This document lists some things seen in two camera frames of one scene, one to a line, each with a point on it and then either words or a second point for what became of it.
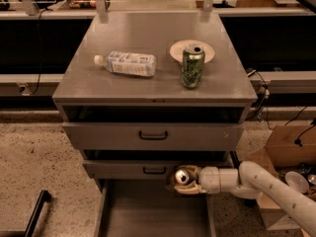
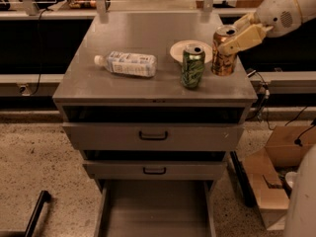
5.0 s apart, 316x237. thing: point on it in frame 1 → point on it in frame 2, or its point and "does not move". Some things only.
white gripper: (209, 180) → (278, 16)
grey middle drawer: (145, 169) does not move
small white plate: (177, 50) does not move
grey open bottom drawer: (148, 207) does not move
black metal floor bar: (43, 197) does not move
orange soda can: (182, 177) → (222, 63)
